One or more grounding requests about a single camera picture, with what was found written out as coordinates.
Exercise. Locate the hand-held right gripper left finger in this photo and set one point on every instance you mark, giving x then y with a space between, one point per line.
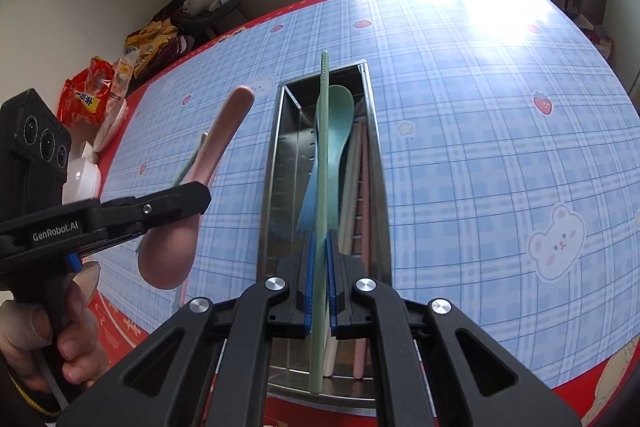
308 297

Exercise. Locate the red snack bag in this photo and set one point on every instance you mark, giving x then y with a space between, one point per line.
85 97

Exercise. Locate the pink spoon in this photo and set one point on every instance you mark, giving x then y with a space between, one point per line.
165 257

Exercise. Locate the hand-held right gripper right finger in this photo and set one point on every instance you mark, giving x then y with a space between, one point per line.
331 297

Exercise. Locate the beige grey spoon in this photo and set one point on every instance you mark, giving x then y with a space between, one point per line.
90 279

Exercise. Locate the white lidded plastic container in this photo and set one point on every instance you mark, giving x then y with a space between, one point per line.
82 177

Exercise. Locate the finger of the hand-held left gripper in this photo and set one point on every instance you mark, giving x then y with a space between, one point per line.
165 207
115 243

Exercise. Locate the person's left hand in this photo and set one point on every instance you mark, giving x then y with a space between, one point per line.
80 347

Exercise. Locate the pink chopstick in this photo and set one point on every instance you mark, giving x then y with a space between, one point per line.
364 217

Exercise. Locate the blue spoon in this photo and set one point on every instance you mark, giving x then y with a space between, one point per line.
307 207

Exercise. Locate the teal spoon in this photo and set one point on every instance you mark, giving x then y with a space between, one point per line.
340 122

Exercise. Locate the yellow snack packets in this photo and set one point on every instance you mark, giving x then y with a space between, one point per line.
150 42

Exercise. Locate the blue plaid tablecloth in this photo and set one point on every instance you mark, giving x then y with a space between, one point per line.
475 132

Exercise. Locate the metal utensil holder box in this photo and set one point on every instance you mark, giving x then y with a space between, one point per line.
287 147

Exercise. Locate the light green chopstick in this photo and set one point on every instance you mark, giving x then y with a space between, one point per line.
324 157
190 162

